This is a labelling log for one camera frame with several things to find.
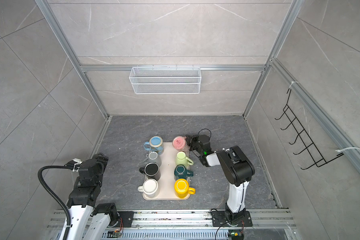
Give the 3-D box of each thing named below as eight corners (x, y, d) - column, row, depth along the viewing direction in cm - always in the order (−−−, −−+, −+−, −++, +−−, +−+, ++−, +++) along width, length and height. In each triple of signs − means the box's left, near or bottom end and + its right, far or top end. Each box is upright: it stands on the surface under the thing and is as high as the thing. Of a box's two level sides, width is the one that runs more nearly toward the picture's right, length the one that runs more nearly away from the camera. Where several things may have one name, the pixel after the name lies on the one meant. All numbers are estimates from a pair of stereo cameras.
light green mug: (174, 164, 94) (173, 156, 87) (180, 157, 97) (180, 149, 90) (185, 173, 90) (185, 166, 83) (191, 165, 94) (192, 158, 86)
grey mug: (148, 166, 93) (145, 159, 85) (150, 159, 97) (147, 151, 89) (161, 166, 93) (159, 159, 85) (162, 159, 97) (160, 151, 89)
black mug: (140, 181, 87) (136, 175, 80) (143, 169, 92) (139, 162, 85) (160, 181, 87) (158, 175, 80) (161, 169, 92) (159, 162, 85)
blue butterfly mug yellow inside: (146, 155, 99) (142, 146, 90) (148, 146, 104) (144, 136, 95) (163, 155, 99) (161, 146, 90) (164, 146, 104) (162, 136, 95)
